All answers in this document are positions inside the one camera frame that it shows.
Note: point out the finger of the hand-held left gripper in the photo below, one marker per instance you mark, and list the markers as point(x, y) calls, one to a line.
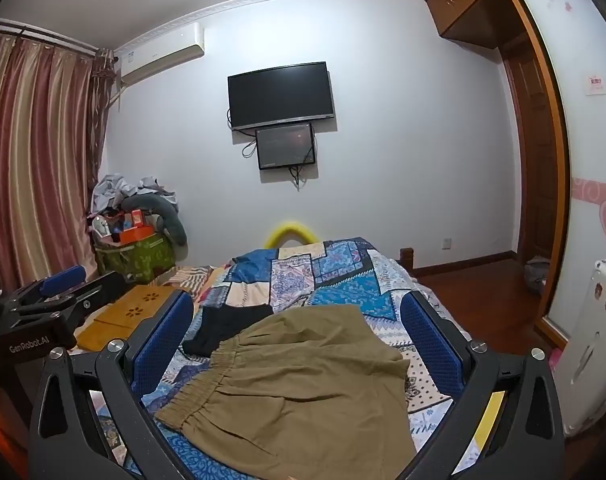
point(63, 275)
point(93, 297)

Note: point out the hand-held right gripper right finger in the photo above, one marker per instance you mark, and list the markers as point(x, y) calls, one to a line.
point(428, 345)

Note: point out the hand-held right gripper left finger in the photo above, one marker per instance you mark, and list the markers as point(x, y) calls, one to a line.
point(163, 342)

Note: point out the khaki pants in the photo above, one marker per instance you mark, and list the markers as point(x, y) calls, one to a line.
point(293, 385)

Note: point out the bamboo lap desk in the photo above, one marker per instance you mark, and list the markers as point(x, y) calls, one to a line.
point(133, 305)

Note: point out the black garment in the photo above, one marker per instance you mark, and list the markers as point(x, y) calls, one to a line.
point(218, 330)

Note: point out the green patterned bag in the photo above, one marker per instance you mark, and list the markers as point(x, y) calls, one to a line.
point(143, 257)

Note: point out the striped bed sheet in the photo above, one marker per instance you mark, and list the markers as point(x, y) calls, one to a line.
point(193, 277)

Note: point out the orange box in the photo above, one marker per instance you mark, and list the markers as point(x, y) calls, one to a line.
point(133, 235)

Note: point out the small red box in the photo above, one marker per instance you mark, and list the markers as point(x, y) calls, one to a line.
point(138, 218)

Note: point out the blue patchwork blanket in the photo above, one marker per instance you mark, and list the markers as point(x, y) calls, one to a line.
point(353, 285)

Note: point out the yellow plush cushion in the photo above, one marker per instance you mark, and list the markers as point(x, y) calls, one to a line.
point(489, 420)

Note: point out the pile of grey clothes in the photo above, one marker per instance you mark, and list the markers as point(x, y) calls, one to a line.
point(113, 190)

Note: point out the grey plush pillow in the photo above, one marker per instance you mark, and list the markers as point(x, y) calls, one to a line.
point(175, 225)

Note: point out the striped pink curtain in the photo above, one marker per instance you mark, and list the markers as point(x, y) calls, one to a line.
point(33, 160)

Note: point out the grey cloth on floor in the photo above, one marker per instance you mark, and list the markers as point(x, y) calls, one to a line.
point(537, 275)

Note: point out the white appliance with stickers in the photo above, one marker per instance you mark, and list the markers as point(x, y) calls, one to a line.
point(593, 335)

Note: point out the wooden door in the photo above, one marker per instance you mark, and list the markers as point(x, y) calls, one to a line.
point(533, 160)

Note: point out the white air conditioner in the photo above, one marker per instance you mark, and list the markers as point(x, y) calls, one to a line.
point(158, 55)

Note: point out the wardrobe with frosted sliding door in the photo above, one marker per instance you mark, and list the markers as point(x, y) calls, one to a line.
point(598, 160)

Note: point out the red and white sticker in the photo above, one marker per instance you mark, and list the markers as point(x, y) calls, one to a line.
point(596, 85)

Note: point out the wooden overhead cabinet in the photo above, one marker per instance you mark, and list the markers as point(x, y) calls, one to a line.
point(458, 5)

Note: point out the wooden bed post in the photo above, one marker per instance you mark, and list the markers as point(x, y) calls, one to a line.
point(406, 257)

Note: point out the small black wall monitor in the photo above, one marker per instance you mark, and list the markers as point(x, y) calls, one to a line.
point(285, 145)

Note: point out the white curtain rail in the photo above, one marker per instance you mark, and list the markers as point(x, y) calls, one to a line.
point(43, 36)

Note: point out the black wall television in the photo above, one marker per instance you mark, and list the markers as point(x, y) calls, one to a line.
point(280, 95)

